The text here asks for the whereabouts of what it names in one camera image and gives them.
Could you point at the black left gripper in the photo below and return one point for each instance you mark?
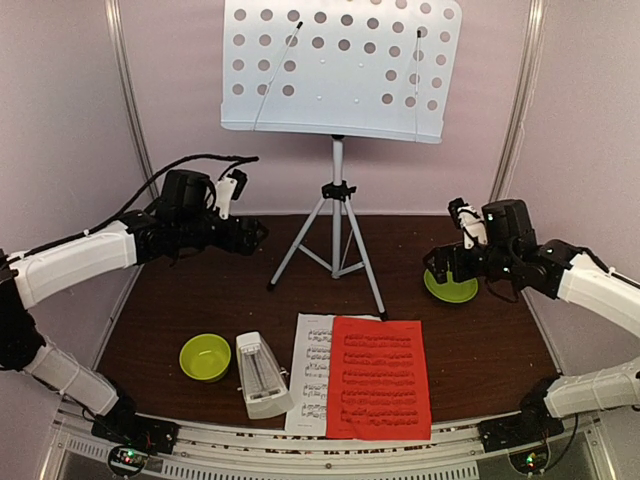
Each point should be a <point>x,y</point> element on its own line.
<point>249,244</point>

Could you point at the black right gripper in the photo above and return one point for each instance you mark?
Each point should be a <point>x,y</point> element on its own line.
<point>442,264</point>

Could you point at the red sheet music page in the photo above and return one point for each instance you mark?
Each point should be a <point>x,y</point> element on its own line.
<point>378,386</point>

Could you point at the white folding music stand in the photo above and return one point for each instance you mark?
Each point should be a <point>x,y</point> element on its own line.
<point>341,69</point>

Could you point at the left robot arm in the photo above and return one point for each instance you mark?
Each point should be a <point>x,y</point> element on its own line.
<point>192,214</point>

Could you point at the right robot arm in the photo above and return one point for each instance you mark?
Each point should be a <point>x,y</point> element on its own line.
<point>499,244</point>

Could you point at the lime green plate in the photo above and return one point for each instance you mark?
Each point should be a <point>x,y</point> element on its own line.
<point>451,291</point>

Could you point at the lime green bowl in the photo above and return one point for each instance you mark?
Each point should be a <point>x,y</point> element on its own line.
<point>205,358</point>

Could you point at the white metronome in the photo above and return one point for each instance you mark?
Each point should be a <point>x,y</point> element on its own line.
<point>263,387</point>

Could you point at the white sheet music page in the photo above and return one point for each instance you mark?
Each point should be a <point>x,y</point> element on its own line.
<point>309,376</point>

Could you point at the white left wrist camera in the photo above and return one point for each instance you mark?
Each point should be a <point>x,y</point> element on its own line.
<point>229,189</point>

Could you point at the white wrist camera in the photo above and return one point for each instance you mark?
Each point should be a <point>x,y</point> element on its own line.
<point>229,189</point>
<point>467,219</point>

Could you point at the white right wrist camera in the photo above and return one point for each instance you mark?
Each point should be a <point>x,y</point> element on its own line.
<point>467,219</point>

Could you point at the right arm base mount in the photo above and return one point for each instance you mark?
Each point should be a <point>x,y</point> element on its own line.
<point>533,423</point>

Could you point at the aluminium front rail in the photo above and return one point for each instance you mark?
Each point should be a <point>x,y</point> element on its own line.
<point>455,451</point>

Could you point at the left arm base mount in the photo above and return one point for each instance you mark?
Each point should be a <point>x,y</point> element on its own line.
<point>124,426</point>

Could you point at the left aluminium corner post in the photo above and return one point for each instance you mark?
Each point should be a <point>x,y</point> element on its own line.
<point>117,36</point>

